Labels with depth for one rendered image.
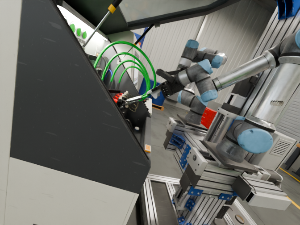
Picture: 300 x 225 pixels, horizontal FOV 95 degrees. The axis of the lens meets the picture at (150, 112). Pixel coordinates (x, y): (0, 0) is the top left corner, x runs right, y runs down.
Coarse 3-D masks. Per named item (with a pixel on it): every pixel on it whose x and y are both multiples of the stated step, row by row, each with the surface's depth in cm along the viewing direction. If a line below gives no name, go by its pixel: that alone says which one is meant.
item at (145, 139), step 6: (150, 120) 116; (144, 126) 111; (150, 126) 103; (144, 132) 91; (150, 132) 93; (144, 138) 82; (150, 138) 84; (144, 144) 75; (150, 144) 77; (144, 150) 69; (150, 156) 66
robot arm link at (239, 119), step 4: (240, 116) 74; (236, 120) 76; (240, 120) 73; (232, 124) 79; (236, 124) 73; (232, 128) 76; (228, 132) 79; (232, 132) 75; (228, 136) 77; (232, 136) 75; (236, 140) 73
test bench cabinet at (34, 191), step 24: (24, 168) 60; (48, 168) 60; (24, 192) 63; (48, 192) 63; (72, 192) 63; (96, 192) 63; (120, 192) 63; (24, 216) 68; (48, 216) 67; (72, 216) 67; (96, 216) 67; (120, 216) 67
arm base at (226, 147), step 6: (228, 138) 77; (222, 144) 78; (228, 144) 76; (234, 144) 74; (222, 150) 76; (228, 150) 75; (234, 150) 73; (240, 150) 73; (228, 156) 74; (234, 156) 73; (240, 156) 73; (240, 162) 74
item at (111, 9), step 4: (116, 0) 44; (120, 0) 44; (112, 4) 44; (116, 4) 44; (108, 8) 45; (112, 8) 45; (108, 12) 45; (112, 12) 46; (104, 16) 46; (104, 20) 46; (100, 24) 47; (96, 28) 47; (92, 32) 48; (92, 36) 48; (88, 40) 48; (84, 44) 49; (84, 48) 49
